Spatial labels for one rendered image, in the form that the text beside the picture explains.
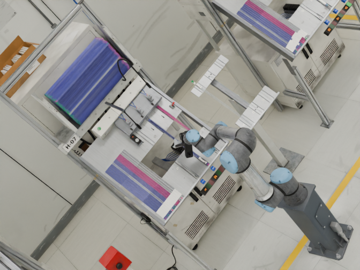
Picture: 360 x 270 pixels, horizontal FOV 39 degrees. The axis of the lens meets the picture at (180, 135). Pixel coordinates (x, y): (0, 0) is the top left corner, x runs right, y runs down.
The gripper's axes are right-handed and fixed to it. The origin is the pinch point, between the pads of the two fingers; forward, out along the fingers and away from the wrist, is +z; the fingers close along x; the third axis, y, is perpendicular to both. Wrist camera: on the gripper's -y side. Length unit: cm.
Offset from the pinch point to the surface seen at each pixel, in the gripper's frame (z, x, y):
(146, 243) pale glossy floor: 114, 29, -65
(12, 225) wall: 180, 143, -26
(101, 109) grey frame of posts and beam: 9, 47, 35
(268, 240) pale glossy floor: 31, -49, -76
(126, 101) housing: 10.6, 29.5, 37.5
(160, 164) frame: 48.0, 11.1, -6.0
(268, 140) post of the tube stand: 36, -69, -6
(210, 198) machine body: 57, -21, -39
